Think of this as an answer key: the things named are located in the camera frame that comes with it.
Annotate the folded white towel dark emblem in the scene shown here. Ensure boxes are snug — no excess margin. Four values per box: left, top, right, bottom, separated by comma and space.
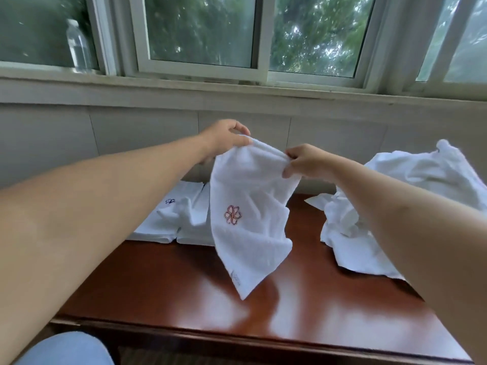
127, 181, 206, 244

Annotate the clear plastic water bottle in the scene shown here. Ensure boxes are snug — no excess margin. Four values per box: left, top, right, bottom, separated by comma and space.
66, 19, 93, 74

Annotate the person's left hand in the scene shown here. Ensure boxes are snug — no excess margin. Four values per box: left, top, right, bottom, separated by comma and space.
199, 119, 253, 165

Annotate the person's light blue trouser leg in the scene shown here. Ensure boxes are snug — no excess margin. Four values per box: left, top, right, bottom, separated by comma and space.
14, 331, 115, 365

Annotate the brown wooden table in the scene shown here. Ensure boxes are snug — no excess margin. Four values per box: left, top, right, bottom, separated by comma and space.
50, 193, 473, 365

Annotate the pile of crumpled white towels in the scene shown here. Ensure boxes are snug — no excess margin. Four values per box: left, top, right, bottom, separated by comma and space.
304, 139, 487, 281

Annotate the white sliding window frame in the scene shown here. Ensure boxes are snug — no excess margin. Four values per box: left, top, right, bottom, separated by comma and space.
0, 0, 487, 101

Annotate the white towel with red emblem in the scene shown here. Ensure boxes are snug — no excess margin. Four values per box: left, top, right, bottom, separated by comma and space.
209, 136, 302, 301

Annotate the person's right forearm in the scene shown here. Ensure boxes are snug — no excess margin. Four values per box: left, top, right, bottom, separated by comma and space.
328, 157, 487, 365

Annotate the person's right hand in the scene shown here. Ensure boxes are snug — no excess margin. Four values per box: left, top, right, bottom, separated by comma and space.
282, 143, 343, 183

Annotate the person's left forearm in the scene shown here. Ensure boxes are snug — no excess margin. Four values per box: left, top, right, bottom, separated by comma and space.
0, 134, 208, 365

